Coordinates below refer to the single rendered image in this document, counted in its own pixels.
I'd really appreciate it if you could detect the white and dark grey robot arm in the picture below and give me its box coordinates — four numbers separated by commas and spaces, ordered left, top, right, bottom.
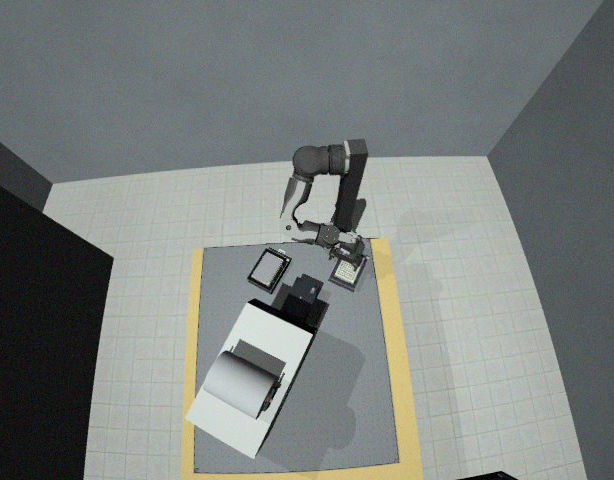
280, 141, 360, 255

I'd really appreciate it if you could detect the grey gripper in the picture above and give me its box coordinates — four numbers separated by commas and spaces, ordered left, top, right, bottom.
328, 242, 365, 272

